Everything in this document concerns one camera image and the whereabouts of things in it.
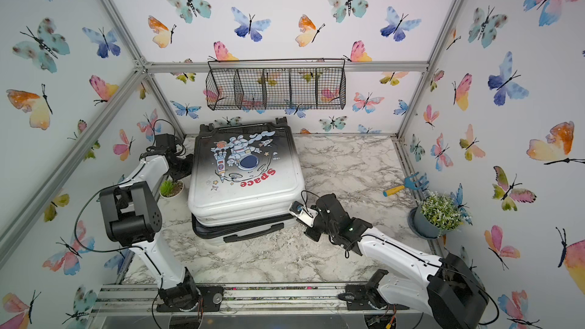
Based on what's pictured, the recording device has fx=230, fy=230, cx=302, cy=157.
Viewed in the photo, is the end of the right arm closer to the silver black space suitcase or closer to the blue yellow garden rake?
the silver black space suitcase

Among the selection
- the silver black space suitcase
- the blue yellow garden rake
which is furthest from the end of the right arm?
the blue yellow garden rake

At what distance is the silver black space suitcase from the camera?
0.74 metres

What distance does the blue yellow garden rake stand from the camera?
1.01 meters

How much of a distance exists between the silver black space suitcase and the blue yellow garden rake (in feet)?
1.46
